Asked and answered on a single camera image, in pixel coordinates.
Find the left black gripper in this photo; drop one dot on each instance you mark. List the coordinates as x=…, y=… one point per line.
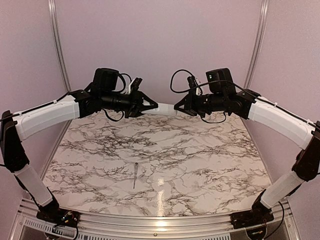
x=137, y=103

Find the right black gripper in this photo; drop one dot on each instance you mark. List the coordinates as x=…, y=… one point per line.
x=189, y=107

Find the white remote control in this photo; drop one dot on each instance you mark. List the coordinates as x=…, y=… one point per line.
x=163, y=109

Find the clear handle screwdriver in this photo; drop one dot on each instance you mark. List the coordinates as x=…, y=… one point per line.
x=136, y=166

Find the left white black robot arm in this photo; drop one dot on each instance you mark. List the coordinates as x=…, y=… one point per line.
x=99, y=95

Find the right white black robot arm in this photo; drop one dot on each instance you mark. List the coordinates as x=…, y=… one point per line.
x=230, y=98

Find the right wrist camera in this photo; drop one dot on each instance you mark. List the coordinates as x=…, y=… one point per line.
x=194, y=85

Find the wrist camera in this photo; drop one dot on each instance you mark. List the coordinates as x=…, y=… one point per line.
x=134, y=85
x=194, y=85

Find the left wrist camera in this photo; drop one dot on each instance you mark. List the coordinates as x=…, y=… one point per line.
x=134, y=85

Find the right aluminium frame post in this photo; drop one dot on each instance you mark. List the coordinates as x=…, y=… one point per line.
x=261, y=28

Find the aluminium frame post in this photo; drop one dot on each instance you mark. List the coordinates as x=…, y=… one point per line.
x=261, y=28
x=58, y=44

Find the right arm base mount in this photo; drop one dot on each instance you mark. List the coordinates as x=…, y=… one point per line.
x=249, y=218

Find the front aluminium frame rail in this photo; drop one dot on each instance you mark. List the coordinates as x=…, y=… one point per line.
x=99, y=226

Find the left aluminium frame post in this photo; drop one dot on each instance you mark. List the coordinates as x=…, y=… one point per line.
x=58, y=44

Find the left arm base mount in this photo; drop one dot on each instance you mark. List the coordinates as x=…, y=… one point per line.
x=62, y=217

